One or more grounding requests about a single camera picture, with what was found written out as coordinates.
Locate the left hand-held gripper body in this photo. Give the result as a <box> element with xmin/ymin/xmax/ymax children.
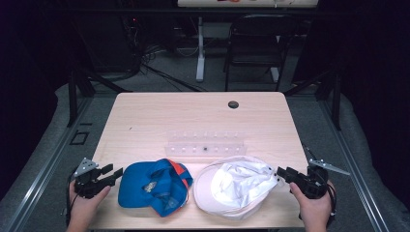
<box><xmin>73</xmin><ymin>157</ymin><xmax>112</xmax><ymax>199</ymax></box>

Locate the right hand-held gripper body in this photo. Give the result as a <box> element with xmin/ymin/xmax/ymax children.
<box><xmin>291</xmin><ymin>158</ymin><xmax>351</xmax><ymax>200</ymax></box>

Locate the blue cap with orange stripe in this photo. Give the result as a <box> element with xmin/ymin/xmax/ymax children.
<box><xmin>117</xmin><ymin>158</ymin><xmax>194</xmax><ymax>218</ymax></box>

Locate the white cap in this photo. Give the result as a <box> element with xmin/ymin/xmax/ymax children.
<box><xmin>191</xmin><ymin>155</ymin><xmax>281</xmax><ymax>221</ymax></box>

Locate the person's left hand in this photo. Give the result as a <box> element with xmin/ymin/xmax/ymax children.
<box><xmin>68</xmin><ymin>181</ymin><xmax>112</xmax><ymax>227</ymax></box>

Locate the person's right hand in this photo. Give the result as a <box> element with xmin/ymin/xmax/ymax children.
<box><xmin>288</xmin><ymin>180</ymin><xmax>337</xmax><ymax>227</ymax></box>

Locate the black metal stand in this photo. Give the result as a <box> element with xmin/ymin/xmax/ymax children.
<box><xmin>66</xmin><ymin>68</ymin><xmax>98</xmax><ymax>129</ymax></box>
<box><xmin>283</xmin><ymin>68</ymin><xmax>343</xmax><ymax>131</ymax></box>

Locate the clear acrylic rack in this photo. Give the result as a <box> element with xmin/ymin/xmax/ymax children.
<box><xmin>164</xmin><ymin>130</ymin><xmax>249</xmax><ymax>160</ymax></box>

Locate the black folding chair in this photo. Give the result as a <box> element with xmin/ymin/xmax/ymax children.
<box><xmin>222</xmin><ymin>14</ymin><xmax>300</xmax><ymax>93</ymax></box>

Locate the white desk leg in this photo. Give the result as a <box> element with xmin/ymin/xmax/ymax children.
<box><xmin>195</xmin><ymin>15</ymin><xmax>207</xmax><ymax>83</ymax></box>

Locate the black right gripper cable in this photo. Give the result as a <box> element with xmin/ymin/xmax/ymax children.
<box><xmin>324</xmin><ymin>179</ymin><xmax>338</xmax><ymax>228</ymax></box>

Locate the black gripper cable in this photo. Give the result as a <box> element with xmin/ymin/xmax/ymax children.
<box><xmin>324</xmin><ymin>179</ymin><xmax>338</xmax><ymax>228</ymax></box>
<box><xmin>65</xmin><ymin>169</ymin><xmax>80</xmax><ymax>227</ymax></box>

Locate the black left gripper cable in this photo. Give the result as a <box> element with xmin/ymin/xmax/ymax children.
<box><xmin>65</xmin><ymin>169</ymin><xmax>80</xmax><ymax>227</ymax></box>

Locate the aluminium frame rail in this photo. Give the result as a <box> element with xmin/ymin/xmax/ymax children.
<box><xmin>0</xmin><ymin>95</ymin><xmax>98</xmax><ymax>232</ymax></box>
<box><xmin>316</xmin><ymin>96</ymin><xmax>393</xmax><ymax>232</ymax></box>

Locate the black floor cable bundle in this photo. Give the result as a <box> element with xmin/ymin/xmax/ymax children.
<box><xmin>128</xmin><ymin>17</ymin><xmax>202</xmax><ymax>93</ymax></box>

